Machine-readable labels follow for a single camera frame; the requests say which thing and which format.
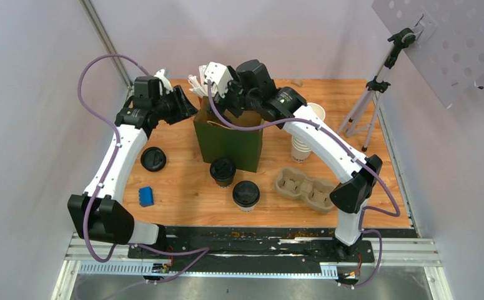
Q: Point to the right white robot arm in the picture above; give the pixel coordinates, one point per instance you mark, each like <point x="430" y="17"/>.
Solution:
<point x="357" y="173"/>

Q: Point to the black coffee lid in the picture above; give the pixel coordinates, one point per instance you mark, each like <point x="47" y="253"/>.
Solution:
<point x="246" y="193"/>
<point x="222" y="170"/>

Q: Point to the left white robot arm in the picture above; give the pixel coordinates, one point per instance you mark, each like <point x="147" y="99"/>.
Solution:
<point x="98" y="213"/>

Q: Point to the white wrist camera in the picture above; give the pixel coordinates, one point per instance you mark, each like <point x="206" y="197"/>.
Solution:
<point x="166" y="85"/>
<point x="219" y="75"/>

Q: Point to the grey tripod stand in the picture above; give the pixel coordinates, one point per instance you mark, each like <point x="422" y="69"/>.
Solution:
<point x="375" y="88"/>

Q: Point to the stack of white paper cups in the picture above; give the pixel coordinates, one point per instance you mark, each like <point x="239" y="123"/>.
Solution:
<point x="300" y="151"/>

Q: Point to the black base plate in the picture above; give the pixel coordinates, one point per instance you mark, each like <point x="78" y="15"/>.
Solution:
<point x="286" y="250"/>

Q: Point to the grey perforated panel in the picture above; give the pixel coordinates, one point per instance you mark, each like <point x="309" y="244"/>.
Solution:
<point x="449" y="50"/>

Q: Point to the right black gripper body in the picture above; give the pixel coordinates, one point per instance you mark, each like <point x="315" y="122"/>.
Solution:
<point x="236" y="100"/>

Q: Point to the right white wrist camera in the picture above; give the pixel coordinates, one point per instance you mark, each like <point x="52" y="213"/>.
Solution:
<point x="219" y="75"/>

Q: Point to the green paper bag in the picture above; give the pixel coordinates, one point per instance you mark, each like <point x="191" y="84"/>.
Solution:
<point x="216" y="140"/>

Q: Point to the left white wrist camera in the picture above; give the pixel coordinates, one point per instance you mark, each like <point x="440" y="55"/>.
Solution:
<point x="166" y="85"/>

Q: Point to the blue toy brick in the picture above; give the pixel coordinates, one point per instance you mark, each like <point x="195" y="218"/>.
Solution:
<point x="146" y="197"/>

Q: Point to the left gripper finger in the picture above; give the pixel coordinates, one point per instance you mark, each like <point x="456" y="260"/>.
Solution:
<point x="185" y="112"/>
<point x="182" y="100"/>

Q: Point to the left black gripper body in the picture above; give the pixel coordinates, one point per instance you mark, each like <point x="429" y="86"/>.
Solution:
<point x="167" y="107"/>

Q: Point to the white paper cup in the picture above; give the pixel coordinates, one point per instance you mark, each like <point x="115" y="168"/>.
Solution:
<point x="246" y="208"/>

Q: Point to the white wrapped straws bundle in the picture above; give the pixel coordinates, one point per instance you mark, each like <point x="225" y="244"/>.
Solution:
<point x="198" y="83"/>

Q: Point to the brown cardboard cup carrier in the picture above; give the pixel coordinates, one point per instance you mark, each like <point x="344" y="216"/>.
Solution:
<point x="294" y="184"/>

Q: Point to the stack of black lids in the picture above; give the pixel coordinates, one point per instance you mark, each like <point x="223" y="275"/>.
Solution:
<point x="153" y="159"/>

